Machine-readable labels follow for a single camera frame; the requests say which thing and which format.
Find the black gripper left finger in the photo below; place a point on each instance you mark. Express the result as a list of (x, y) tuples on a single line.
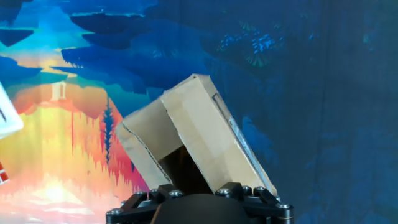
[(133, 208)]

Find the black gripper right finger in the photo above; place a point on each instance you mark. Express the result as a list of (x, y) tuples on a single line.
[(267, 208)]

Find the brown cardboard box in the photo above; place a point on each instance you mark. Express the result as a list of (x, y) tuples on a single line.
[(202, 130)]

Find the colourful forest print tablecloth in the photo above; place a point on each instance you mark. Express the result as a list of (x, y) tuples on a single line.
[(311, 109)]

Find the Rubik's cube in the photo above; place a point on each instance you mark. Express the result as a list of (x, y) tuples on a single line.
[(3, 175)]

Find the white plastic drawer cabinet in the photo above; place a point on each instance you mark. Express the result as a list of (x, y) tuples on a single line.
[(7, 118)]

